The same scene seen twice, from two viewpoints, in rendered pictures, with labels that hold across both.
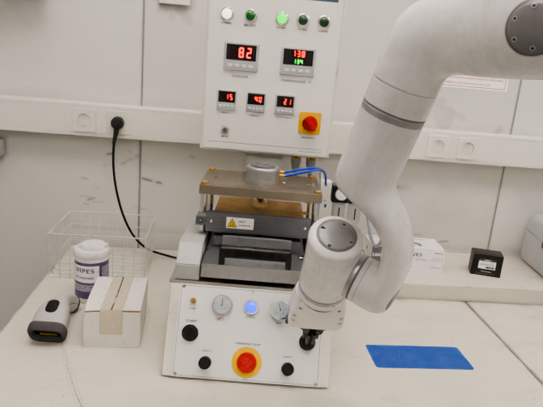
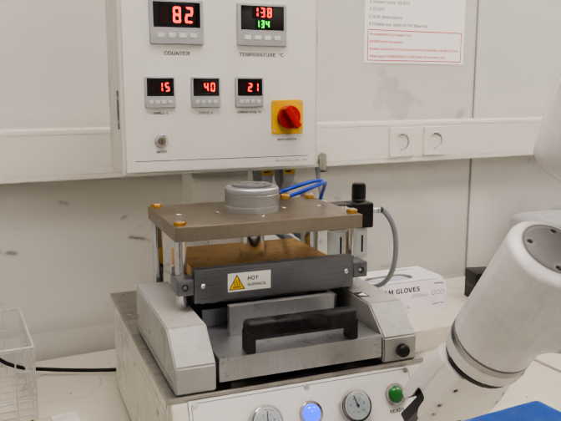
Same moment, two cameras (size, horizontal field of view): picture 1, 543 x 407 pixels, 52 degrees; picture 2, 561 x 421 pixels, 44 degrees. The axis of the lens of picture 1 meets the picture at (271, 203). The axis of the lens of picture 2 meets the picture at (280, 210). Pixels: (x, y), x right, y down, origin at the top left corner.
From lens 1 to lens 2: 47 cm
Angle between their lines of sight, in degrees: 21
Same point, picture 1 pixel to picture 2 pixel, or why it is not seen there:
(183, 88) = (37, 94)
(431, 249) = (429, 279)
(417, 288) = (433, 335)
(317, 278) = (528, 328)
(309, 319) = (461, 406)
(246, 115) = (192, 114)
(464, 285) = not seen: hidden behind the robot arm
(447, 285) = not seen: hidden behind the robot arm
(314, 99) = (290, 80)
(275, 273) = (336, 347)
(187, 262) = (194, 363)
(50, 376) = not seen: outside the picture
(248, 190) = (255, 224)
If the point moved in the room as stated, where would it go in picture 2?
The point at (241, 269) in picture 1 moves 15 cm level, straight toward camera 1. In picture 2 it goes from (284, 353) to (341, 404)
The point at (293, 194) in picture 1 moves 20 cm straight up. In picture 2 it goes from (322, 219) to (324, 72)
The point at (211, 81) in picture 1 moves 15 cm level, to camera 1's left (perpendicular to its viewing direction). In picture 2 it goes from (132, 63) to (26, 63)
